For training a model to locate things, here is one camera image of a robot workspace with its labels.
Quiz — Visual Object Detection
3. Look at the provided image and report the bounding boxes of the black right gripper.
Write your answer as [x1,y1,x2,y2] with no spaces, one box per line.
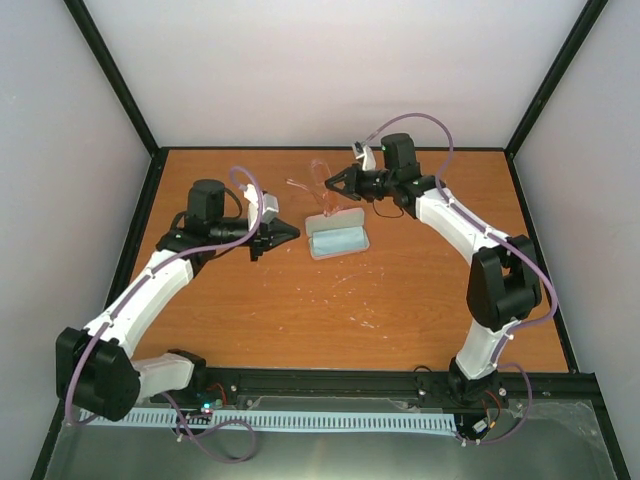
[324,163,395,204]

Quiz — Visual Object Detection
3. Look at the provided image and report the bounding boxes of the orange transparent sunglasses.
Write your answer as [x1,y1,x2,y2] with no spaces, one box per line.
[285,158,343,217]

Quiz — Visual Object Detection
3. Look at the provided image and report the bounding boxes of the pink glasses case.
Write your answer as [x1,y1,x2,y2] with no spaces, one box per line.
[305,207,370,260]

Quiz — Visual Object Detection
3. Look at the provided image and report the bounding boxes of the light blue cleaning cloth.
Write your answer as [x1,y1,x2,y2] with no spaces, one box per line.
[311,227,368,256]

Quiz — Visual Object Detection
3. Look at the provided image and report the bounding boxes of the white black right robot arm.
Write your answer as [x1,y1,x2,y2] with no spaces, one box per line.
[325,133,542,406]

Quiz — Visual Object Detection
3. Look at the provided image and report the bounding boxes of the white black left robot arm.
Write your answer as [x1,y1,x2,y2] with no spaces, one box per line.
[55,179,300,424]

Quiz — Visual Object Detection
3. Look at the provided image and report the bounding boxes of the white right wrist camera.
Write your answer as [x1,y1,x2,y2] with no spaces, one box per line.
[352,142,376,171]

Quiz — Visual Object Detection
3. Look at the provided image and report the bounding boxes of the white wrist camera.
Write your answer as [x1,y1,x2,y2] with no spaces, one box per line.
[243,184,279,228]
[352,142,376,171]

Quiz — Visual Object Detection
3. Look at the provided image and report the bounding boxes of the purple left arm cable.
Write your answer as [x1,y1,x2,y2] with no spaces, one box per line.
[62,167,265,462]

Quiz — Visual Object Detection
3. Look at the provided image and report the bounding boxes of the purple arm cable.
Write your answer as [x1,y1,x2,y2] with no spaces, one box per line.
[359,112,560,447]
[62,167,265,462]

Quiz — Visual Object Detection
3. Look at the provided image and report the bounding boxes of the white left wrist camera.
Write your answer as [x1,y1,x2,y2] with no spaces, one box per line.
[243,184,279,228]

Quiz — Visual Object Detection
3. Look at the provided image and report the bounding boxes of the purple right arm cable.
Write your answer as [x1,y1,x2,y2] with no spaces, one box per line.
[359,112,560,447]

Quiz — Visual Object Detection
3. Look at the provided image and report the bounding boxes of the light blue slotted cable duct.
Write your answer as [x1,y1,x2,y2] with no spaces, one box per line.
[89,407,456,436]

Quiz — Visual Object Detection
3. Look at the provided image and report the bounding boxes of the black aluminium mounting rail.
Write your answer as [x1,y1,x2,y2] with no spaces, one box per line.
[67,365,599,409]

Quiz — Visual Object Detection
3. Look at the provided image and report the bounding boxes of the black enclosure frame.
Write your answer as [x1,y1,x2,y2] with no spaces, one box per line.
[32,1,629,479]

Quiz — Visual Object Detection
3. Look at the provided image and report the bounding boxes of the grey metal base plate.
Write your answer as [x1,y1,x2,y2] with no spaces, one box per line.
[51,398,618,479]

